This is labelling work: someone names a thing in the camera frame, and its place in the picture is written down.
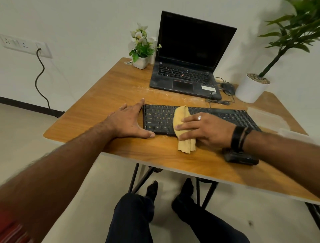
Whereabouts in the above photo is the person's right hand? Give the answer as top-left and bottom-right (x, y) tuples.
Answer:
(174, 112), (237, 149)

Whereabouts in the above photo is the person's left hand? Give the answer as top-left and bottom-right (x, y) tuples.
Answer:
(102, 98), (156, 140)

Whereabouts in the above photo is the yellow cleaning cloth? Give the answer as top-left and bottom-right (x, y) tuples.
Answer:
(172, 105), (197, 154)

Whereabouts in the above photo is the black keyboard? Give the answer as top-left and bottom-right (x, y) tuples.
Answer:
(142, 104), (262, 138)

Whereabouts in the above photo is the small black brush tool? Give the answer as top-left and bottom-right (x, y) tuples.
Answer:
(222, 148), (259, 166)

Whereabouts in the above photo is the clear plastic container lid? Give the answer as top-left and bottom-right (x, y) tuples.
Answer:
(247, 107), (291, 132)

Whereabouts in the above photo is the clear plastic container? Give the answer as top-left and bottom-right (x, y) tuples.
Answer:
(277, 128), (315, 143)

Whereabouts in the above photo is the person's right forearm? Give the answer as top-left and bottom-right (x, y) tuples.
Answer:
(244, 130), (320, 200)

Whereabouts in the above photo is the person's left forearm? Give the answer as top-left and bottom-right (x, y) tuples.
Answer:
(0, 123), (115, 243)

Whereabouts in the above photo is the person's right leg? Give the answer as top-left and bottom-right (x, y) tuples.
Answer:
(171, 178), (250, 243)

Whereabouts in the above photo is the person's leg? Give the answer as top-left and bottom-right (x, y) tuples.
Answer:
(171, 178), (250, 243)
(105, 180), (159, 243)

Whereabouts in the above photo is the person's left leg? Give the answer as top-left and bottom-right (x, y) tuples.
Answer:
(105, 180), (159, 243)

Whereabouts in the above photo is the black wristband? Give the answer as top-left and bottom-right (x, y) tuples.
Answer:
(230, 126), (253, 153)

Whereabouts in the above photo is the black computer mouse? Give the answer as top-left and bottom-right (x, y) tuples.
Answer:
(220, 82), (236, 96)

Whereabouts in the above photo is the tall green plant white pot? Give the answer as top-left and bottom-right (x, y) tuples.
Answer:
(235, 0), (320, 104)

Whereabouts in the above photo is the small white flower pot plant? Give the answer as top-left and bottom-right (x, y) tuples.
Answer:
(129, 23), (162, 70)

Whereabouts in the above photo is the black laptop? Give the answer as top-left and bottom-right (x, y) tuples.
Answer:
(149, 10), (237, 100)

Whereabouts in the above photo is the black skirting board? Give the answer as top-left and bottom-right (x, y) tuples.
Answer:
(0, 96), (65, 118)

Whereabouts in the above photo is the red left sleeve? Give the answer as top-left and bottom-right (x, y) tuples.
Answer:
(0, 210), (34, 243)

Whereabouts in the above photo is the black mouse cable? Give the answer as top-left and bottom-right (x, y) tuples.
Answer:
(214, 77), (235, 103)

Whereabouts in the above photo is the black metal table frame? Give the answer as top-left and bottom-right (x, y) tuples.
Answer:
(127, 163), (219, 210)

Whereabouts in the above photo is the black power cable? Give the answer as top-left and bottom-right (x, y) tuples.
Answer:
(34, 49), (66, 118)

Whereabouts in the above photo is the white wall socket panel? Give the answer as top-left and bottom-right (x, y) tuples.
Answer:
(0, 34), (53, 59)

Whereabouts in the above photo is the black window frame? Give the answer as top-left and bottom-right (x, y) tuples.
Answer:
(305, 202), (320, 231)

